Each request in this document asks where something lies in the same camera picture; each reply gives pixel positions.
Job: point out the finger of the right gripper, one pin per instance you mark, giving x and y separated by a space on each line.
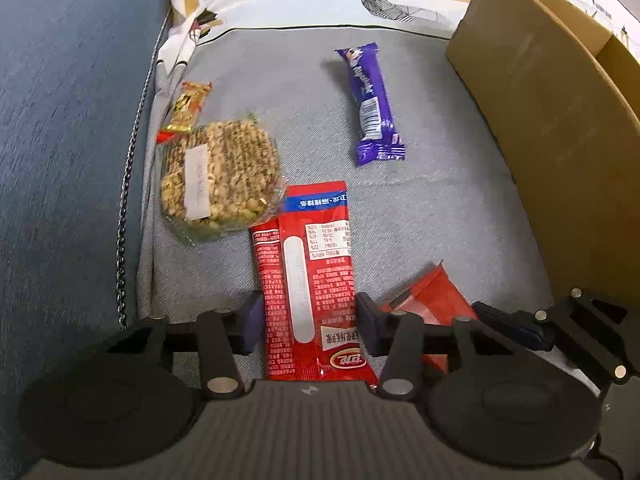
520 326
588 330

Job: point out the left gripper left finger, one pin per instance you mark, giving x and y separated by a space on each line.
217 337

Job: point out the round peanut brittle pack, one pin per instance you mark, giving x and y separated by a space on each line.
221 177

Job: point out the long red snack packet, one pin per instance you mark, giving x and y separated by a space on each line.
304 262

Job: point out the blue fabric sofa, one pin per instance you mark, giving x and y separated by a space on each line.
75 101

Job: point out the red foil snack packet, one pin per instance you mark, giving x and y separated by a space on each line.
434 298

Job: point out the brown cardboard box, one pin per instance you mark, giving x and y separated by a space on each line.
561 95

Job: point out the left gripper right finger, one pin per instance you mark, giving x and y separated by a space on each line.
418 355

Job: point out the purple chocolate bar wrapper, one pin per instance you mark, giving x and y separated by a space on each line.
379 138

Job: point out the small yellow red snack packet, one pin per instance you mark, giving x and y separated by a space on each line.
184 111

